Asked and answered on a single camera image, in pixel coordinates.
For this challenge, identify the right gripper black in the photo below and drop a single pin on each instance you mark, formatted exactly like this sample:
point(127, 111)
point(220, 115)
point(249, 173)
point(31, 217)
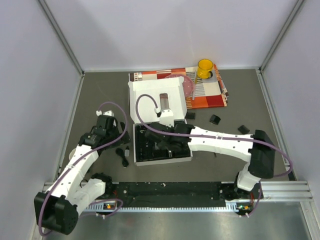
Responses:
point(161, 145)

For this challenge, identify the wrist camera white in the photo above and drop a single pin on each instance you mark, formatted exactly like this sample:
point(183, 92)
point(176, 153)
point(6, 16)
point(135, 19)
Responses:
point(166, 116)
point(109, 113)

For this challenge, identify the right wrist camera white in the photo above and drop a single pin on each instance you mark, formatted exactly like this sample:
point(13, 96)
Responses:
point(166, 116)

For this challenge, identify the pink dotted plate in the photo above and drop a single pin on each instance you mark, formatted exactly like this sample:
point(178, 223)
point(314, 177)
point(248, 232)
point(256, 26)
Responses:
point(188, 84)

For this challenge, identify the black plastic tray insert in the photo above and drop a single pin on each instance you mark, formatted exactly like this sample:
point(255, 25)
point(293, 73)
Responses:
point(147, 152)

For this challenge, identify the yellow mug black handle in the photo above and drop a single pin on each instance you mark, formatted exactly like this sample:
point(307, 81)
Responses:
point(205, 69)

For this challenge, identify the silver hair clipper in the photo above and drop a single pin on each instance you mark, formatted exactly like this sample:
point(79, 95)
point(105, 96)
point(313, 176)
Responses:
point(170, 154)

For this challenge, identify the small oil bottle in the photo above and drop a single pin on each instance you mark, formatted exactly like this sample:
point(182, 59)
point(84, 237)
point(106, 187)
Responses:
point(127, 151)

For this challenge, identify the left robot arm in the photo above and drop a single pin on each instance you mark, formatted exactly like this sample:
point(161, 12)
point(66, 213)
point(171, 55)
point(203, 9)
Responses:
point(58, 209)

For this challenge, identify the black clipper comb guard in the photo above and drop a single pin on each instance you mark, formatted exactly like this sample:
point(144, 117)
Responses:
point(243, 129)
point(190, 115)
point(214, 119)

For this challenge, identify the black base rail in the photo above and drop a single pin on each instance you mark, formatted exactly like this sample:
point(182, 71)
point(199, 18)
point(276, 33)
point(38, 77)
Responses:
point(178, 194)

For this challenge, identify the white cable duct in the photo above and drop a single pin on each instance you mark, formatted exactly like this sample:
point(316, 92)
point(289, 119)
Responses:
point(108, 207)

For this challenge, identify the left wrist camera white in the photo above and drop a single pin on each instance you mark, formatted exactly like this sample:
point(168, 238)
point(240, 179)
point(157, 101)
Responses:
point(109, 113)

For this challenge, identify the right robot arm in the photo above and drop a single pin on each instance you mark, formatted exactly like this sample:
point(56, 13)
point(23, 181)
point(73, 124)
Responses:
point(256, 150)

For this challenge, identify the aluminium frame rail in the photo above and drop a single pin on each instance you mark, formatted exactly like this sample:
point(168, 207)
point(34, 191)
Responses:
point(286, 191)

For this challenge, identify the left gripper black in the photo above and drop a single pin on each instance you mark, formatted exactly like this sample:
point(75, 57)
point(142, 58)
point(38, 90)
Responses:
point(125, 139)

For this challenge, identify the white cardboard box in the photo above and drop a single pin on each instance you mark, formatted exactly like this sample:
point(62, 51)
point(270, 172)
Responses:
point(146, 95)

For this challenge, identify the orange patterned cloth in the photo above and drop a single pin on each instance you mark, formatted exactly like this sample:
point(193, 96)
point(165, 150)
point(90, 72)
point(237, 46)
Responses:
point(209, 93)

